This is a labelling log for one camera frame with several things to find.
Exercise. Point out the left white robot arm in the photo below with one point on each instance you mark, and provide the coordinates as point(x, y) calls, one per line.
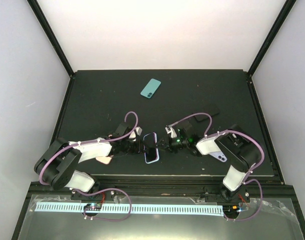
point(58, 165)

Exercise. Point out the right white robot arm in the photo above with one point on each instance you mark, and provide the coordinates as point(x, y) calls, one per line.
point(243, 153)

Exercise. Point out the white slotted cable duct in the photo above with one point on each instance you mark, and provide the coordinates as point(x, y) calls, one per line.
point(148, 209)

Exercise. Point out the controller board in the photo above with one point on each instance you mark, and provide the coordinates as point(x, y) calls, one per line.
point(92, 207)
point(234, 208)

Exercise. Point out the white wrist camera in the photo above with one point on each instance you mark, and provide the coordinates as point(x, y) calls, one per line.
point(171, 132)
point(135, 134)

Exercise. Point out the lavender phone case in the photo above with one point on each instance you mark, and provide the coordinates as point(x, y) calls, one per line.
point(219, 156)

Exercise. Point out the light blue phone case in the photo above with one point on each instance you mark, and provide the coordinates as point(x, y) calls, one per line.
point(151, 162)

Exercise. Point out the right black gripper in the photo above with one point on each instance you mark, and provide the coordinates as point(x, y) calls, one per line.
point(161, 143)

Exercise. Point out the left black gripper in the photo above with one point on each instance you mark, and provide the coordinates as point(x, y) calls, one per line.
point(139, 147)

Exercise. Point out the left controller board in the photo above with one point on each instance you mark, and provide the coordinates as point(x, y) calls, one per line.
point(92, 207)

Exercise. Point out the pink-edged phone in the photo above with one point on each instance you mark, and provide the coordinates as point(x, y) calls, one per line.
point(150, 147)

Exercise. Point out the black frame post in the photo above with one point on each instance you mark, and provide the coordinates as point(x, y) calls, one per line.
point(38, 12)
point(275, 28)

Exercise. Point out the teal phone case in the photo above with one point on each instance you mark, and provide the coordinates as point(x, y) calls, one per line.
point(150, 88)

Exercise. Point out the right black frame post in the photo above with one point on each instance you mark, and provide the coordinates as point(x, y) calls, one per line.
point(275, 28)

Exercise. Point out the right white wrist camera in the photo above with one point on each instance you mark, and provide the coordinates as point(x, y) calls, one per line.
point(171, 132)

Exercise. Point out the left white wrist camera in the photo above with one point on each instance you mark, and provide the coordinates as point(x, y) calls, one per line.
point(135, 134)

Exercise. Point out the left black frame post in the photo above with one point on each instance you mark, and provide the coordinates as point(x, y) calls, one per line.
point(38, 12)

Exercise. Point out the right controller board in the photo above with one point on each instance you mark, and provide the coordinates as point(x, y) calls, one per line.
point(234, 208)

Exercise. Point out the pink phone case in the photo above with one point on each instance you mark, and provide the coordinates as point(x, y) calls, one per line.
point(104, 159)

